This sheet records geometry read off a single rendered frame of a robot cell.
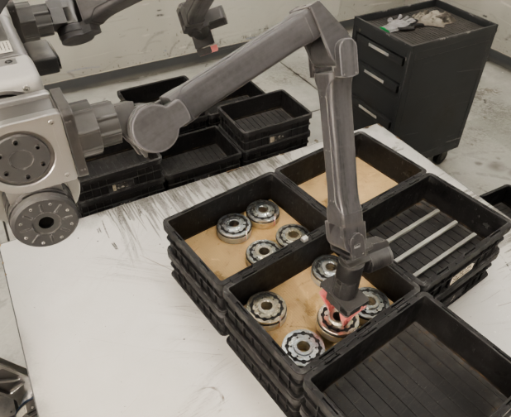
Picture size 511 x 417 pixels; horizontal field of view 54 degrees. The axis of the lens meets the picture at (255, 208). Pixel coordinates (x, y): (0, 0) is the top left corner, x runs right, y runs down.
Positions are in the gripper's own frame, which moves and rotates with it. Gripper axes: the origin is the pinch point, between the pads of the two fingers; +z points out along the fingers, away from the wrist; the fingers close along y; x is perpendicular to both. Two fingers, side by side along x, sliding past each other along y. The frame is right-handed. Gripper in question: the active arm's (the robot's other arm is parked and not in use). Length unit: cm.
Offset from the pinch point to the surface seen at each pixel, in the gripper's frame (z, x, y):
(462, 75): 22, -179, 91
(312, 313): 6.2, 1.5, 7.1
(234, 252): 6.8, 6.0, 36.6
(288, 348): 3.2, 14.3, 0.9
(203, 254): 7.1, 13.7, 41.0
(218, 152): 53, -51, 137
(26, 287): 22, 59, 71
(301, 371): -3.7, 18.7, -8.2
